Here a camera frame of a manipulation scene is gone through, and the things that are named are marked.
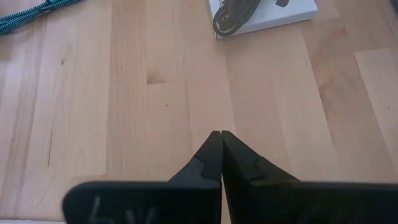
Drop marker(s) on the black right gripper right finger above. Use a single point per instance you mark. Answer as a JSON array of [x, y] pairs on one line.
[[280, 202]]

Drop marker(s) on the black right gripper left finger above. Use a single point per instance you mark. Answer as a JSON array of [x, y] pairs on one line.
[[174, 202]]

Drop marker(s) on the white product box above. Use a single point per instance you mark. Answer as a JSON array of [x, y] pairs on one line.
[[280, 14]]

